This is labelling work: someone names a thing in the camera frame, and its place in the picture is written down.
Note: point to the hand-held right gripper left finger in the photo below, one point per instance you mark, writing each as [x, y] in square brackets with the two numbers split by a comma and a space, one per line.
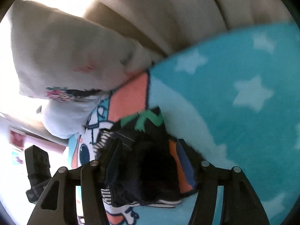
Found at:
[112, 160]

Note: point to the grey plush pillow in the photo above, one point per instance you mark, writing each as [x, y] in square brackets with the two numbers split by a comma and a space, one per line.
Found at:
[68, 119]

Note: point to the teal printed star blanket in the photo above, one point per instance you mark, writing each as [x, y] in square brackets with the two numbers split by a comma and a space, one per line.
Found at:
[229, 112]

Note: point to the black pants with striped lining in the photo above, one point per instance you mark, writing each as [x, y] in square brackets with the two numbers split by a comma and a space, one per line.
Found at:
[150, 164]

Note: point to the beige curtain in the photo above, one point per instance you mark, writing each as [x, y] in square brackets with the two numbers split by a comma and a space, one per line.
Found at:
[178, 11]

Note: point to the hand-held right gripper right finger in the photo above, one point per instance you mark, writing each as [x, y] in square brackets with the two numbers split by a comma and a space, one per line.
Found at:
[185, 163]

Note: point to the cream floral pillow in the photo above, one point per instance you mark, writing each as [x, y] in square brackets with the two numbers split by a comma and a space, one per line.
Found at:
[70, 56]

